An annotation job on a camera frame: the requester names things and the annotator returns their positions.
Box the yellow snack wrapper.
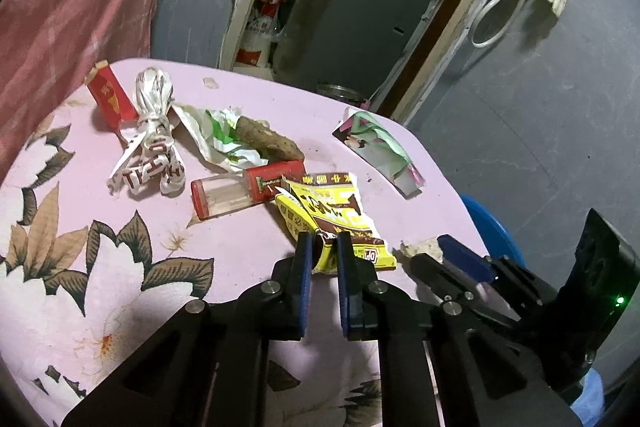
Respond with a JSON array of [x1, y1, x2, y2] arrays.
[[274, 172, 397, 274]]

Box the pink green picture wrapper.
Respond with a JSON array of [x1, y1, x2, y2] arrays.
[[332, 108, 424, 199]]

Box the knotted white printed plastic bag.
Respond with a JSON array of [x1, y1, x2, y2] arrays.
[[106, 67, 186, 196]]

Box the blue plastic trash bucket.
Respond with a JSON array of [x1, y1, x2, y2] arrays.
[[460, 195, 525, 267]]

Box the red clear toothpick box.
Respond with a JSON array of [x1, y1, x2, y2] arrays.
[[191, 159, 306, 220]]

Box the pink floral table cloth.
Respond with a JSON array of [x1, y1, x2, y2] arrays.
[[1, 62, 486, 426]]

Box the metal pot on floor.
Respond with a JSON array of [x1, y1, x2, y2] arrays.
[[317, 83, 369, 108]]

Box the white green crumpled wrapper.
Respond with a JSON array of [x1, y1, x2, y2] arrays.
[[172, 103, 268, 172]]

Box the red cigarette pack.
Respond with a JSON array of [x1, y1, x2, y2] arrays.
[[85, 61, 139, 133]]

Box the dark grey cabinet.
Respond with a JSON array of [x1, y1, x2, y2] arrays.
[[272, 0, 431, 98]]

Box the white red bottle on floor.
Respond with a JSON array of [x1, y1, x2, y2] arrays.
[[235, 0, 282, 67]]

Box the red pink hanging cloth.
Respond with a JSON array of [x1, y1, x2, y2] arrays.
[[1, 0, 157, 171]]

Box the white hose on wall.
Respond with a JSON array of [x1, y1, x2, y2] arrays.
[[470, 0, 547, 50]]

